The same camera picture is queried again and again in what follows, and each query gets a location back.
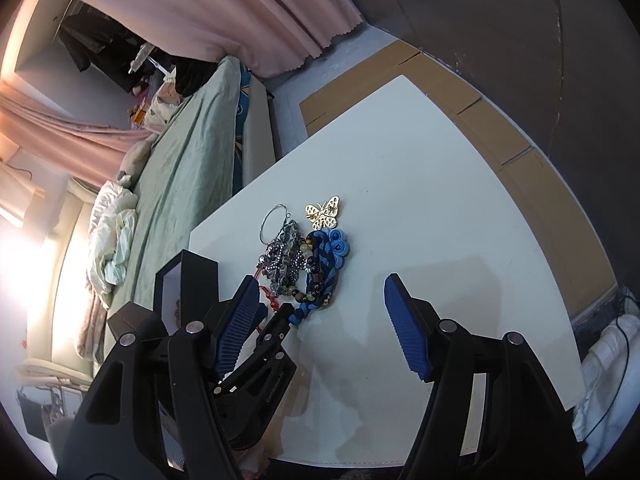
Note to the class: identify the gold butterfly brooch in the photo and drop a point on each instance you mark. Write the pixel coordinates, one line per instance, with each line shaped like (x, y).
(323, 216)

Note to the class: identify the pink curtain right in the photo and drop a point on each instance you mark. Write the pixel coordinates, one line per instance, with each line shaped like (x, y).
(270, 37)

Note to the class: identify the pink curtain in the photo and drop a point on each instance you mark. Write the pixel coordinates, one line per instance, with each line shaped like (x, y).
(87, 151)
(270, 37)

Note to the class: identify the green bed blanket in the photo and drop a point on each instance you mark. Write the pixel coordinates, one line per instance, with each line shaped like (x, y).
(187, 177)

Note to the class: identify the white cloth on floor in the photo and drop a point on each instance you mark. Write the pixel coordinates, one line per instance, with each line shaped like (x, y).
(611, 373)

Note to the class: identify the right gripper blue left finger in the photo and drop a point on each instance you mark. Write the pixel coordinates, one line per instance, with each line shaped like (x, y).
(149, 412)

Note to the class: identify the flattened cardboard sheet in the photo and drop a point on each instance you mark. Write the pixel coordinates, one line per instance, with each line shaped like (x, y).
(574, 252)

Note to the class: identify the black garment on bed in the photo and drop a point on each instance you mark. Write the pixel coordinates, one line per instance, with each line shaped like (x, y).
(192, 74)

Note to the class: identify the black jewelry box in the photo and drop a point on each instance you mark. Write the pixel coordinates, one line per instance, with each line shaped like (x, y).
(154, 304)

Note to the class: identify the white bed frame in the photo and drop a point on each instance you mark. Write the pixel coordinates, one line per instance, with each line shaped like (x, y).
(258, 153)

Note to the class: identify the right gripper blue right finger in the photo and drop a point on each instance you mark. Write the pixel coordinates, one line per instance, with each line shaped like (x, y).
(493, 412)

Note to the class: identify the floral pillow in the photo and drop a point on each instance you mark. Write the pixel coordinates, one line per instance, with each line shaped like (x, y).
(164, 104)

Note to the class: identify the white crumpled duvet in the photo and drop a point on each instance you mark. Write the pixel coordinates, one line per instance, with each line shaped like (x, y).
(112, 222)

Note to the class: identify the silver bangle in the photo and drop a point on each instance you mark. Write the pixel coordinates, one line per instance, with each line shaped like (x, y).
(274, 221)

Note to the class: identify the pink curtain left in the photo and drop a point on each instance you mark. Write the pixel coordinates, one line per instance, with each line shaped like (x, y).
(87, 151)

